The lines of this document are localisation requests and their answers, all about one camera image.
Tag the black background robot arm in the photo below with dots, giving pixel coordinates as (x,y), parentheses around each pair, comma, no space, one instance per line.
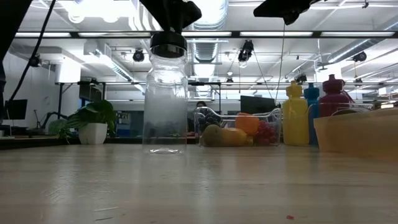
(49,116)

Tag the yellow plastic bottle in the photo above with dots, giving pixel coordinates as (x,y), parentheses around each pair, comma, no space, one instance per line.
(295,118)

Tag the purple plastic bottle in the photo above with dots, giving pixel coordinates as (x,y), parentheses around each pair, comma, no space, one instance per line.
(334,96)

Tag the orange round container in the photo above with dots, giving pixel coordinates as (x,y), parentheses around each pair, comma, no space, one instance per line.
(247,124)

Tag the potted green plant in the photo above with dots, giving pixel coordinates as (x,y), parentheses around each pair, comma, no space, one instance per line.
(93,115)

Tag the black monitor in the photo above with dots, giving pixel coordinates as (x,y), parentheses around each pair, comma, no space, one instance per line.
(255,105)
(17,109)

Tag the orange toy fruit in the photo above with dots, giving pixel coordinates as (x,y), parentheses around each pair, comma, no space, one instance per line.
(234,137)

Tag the brown toy kiwi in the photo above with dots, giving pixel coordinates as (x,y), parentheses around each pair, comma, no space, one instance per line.
(212,136)

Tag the orange translucent bin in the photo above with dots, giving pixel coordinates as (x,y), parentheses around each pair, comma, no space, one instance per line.
(357,137)

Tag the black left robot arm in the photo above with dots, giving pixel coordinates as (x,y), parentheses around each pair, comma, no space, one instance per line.
(12,21)

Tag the red toy grapes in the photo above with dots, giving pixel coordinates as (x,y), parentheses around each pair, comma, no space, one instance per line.
(265,132)

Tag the black ceiling spotlight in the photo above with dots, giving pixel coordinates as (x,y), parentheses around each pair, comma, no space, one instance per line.
(138,56)
(245,51)
(35,62)
(360,56)

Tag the person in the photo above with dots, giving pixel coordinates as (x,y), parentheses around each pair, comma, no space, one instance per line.
(201,104)

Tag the blue plastic bottle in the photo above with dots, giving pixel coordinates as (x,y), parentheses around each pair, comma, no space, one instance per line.
(312,102)

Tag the silver air duct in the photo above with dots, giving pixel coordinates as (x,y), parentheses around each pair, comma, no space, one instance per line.
(206,49)

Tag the clear plastic bin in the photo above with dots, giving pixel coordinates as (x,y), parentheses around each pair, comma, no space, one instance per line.
(362,105)
(230,117)

